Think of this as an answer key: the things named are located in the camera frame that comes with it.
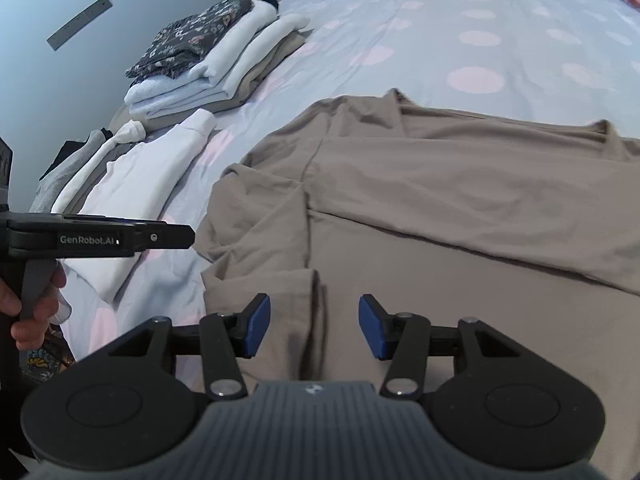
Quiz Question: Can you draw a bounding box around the taupe long sleeve shirt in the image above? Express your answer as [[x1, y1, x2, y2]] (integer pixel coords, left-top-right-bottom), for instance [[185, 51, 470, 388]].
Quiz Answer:
[[195, 90, 639, 479]]

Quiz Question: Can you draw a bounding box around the grey wall switch plate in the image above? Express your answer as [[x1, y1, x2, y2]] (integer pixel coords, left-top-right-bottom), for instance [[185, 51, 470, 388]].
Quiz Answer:
[[47, 0, 113, 51]]

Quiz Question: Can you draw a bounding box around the folded light blue garment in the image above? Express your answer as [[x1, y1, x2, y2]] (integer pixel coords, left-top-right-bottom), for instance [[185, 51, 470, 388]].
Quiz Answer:
[[124, 66, 243, 118]]

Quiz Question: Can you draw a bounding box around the polka dot bed sheet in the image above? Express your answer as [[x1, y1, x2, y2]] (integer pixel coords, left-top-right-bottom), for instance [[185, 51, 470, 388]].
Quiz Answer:
[[63, 0, 639, 366]]

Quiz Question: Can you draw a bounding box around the person's left hand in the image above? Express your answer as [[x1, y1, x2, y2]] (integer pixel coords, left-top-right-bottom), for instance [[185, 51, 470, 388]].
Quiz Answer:
[[1, 263, 66, 350]]

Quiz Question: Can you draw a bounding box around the folded grey garment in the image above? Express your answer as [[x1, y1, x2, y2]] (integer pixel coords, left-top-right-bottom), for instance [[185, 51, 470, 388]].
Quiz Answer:
[[29, 128, 113, 212]]

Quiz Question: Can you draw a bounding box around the folded beige garment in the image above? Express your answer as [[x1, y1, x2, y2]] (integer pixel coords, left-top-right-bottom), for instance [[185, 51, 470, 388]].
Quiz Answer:
[[139, 32, 307, 131]]

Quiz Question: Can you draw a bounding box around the folded white towel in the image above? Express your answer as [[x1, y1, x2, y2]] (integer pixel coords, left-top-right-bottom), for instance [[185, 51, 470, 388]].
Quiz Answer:
[[186, 0, 310, 99]]

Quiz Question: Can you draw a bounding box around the dark floral folded garment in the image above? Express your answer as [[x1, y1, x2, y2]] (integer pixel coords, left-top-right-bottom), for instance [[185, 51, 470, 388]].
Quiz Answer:
[[125, 0, 254, 84]]

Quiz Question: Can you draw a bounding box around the folded white sweatshirt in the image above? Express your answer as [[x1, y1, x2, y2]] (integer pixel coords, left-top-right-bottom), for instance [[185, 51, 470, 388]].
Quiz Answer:
[[64, 108, 216, 304]]

